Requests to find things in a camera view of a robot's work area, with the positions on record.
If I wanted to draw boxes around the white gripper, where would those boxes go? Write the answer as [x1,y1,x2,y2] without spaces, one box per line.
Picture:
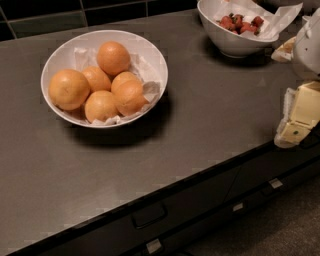
[271,8,320,148]

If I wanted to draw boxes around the large orange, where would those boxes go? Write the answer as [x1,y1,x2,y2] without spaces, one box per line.
[48,69,90,111]

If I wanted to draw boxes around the white paper in strawberry bowl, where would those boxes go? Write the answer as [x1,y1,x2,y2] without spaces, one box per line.
[211,0,303,41]

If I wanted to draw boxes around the white bowl with strawberries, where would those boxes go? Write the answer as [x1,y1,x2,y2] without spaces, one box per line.
[197,0,279,58]

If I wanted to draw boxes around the right back orange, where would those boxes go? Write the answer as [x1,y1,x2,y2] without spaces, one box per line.
[111,71,141,93]

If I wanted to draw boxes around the right front orange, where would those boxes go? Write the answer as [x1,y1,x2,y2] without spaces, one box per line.
[114,80,149,116]

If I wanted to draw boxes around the top orange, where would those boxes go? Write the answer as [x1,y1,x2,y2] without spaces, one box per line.
[96,41,131,76]

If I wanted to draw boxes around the front bottom orange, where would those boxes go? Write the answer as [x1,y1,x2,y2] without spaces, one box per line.
[84,90,118,123]

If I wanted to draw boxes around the middle back orange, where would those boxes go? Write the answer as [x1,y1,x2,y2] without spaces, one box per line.
[82,66,111,92]

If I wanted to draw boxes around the white bowl with oranges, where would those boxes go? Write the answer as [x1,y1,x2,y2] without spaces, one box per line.
[41,30,168,128]

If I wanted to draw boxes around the white paper in orange bowl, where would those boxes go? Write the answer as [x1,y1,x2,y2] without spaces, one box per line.
[80,52,167,128]

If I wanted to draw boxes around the red strawberries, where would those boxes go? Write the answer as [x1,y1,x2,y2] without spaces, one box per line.
[217,13,264,35]

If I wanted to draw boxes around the dark lower drawer front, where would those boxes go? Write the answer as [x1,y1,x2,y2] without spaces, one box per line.
[128,158,320,256]

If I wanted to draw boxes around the dark drawer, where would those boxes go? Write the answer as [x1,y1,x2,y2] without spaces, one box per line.
[13,135,320,256]
[128,158,320,256]

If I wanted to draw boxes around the dark upper drawer front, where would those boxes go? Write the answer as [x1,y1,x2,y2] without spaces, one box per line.
[13,135,320,256]

